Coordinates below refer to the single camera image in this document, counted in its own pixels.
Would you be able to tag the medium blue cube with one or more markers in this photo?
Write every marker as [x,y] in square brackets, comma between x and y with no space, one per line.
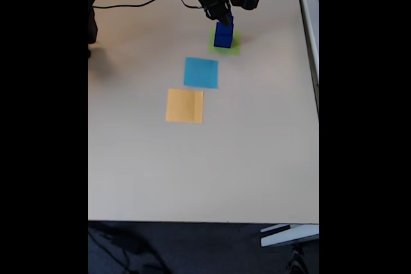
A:
[231,25]

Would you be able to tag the green paper square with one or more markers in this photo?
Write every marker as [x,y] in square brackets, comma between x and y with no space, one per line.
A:
[236,46]

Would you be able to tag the light blue paper square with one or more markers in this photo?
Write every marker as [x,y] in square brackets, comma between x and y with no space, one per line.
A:
[200,73]

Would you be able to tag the orange paper square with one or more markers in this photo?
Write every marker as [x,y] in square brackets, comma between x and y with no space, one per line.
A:
[184,107]

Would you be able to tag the large blue cube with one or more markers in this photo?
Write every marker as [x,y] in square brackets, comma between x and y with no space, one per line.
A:
[223,39]

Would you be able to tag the white desk with dark edge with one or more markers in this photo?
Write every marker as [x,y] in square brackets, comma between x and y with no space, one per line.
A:
[309,14]

